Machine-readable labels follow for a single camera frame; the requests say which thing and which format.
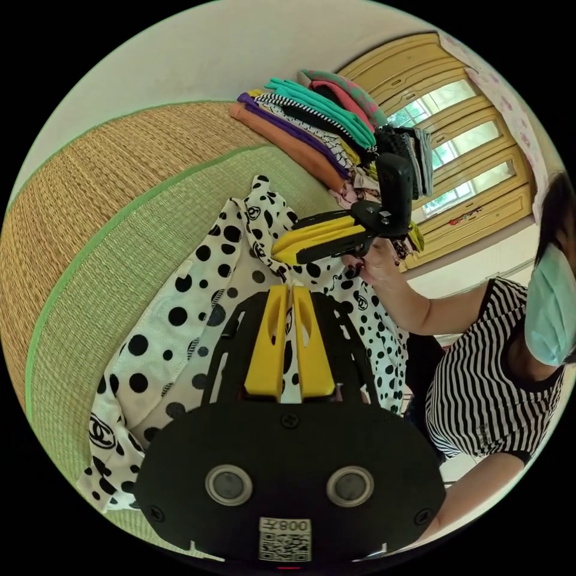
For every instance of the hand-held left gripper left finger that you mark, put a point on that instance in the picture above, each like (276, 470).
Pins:
(265, 346)

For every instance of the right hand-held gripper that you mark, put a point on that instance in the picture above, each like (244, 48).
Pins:
(387, 222)

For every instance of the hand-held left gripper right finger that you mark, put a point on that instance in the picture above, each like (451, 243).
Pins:
(315, 355)

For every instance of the white polka dot dress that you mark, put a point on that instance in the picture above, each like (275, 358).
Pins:
(153, 342)

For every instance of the person's left forearm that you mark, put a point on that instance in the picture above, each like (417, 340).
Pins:
(477, 492)

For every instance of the person's right forearm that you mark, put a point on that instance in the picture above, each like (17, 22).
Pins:
(445, 317)

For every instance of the person's right hand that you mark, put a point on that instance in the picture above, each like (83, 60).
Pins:
(387, 274)

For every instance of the pile of clothes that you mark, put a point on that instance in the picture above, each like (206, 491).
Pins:
(306, 148)

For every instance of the person's body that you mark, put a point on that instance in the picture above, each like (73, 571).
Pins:
(495, 373)

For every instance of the yellow framed window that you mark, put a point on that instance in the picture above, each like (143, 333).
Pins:
(472, 135)

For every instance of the bed with woven mat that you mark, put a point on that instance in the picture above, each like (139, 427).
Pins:
(112, 189)

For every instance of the pink floral curtain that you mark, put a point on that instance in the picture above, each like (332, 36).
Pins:
(517, 112)

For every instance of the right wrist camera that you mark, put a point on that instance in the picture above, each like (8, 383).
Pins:
(396, 180)

